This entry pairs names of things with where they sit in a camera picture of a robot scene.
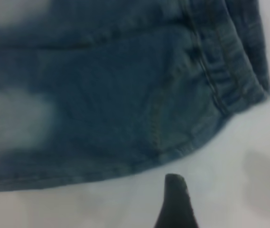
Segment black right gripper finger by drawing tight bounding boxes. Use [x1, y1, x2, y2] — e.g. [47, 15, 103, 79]
[153, 173, 198, 228]

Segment blue denim pants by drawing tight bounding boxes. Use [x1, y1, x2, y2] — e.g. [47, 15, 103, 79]
[0, 0, 270, 193]

